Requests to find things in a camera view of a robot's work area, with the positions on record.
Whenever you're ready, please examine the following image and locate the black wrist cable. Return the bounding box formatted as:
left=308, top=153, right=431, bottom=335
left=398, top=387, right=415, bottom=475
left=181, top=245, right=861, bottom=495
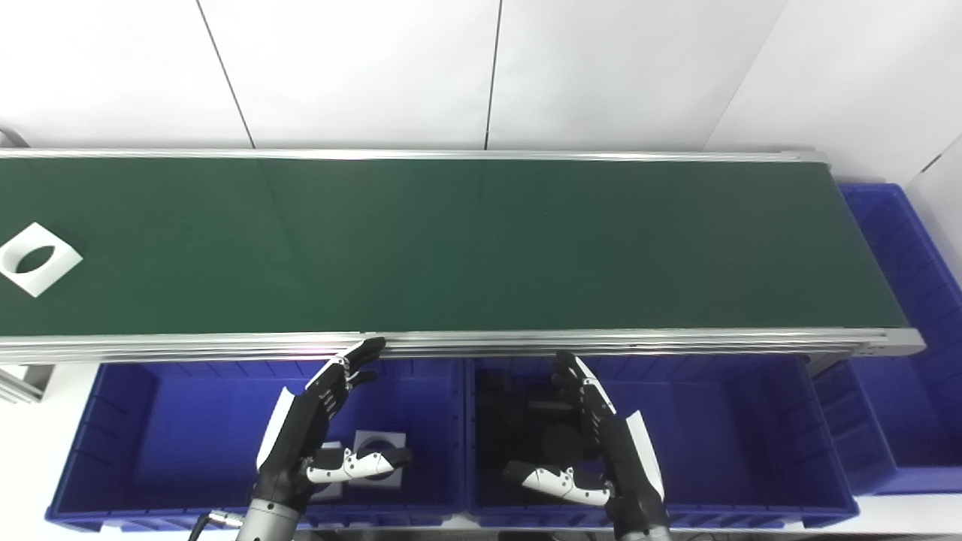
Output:
left=188, top=509, right=245, bottom=541

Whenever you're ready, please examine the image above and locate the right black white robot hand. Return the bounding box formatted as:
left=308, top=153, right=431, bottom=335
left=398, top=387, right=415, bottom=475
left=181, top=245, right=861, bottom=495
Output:
left=503, top=351, right=671, bottom=536

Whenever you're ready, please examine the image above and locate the blue bin with white parts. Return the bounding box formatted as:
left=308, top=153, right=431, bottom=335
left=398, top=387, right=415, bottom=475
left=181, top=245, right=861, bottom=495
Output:
left=45, top=359, right=470, bottom=533

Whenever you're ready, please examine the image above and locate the empty blue plastic bin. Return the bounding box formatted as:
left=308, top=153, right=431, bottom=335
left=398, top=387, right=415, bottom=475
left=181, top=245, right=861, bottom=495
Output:
left=815, top=183, right=962, bottom=497

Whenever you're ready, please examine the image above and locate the aluminium conveyor support leg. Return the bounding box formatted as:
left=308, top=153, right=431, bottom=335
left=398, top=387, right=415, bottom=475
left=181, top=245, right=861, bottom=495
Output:
left=0, top=364, right=55, bottom=404

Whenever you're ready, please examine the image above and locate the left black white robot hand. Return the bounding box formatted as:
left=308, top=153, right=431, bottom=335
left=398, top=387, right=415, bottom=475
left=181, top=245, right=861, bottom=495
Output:
left=252, top=337, right=413, bottom=513

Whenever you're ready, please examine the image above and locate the green conveyor belt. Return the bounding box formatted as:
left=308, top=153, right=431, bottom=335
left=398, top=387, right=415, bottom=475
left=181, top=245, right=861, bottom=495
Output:
left=0, top=148, right=926, bottom=366
left=0, top=158, right=909, bottom=337

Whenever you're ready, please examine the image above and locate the blue bin with black parts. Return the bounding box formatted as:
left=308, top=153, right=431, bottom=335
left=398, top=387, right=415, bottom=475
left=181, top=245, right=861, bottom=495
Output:
left=464, top=355, right=860, bottom=530

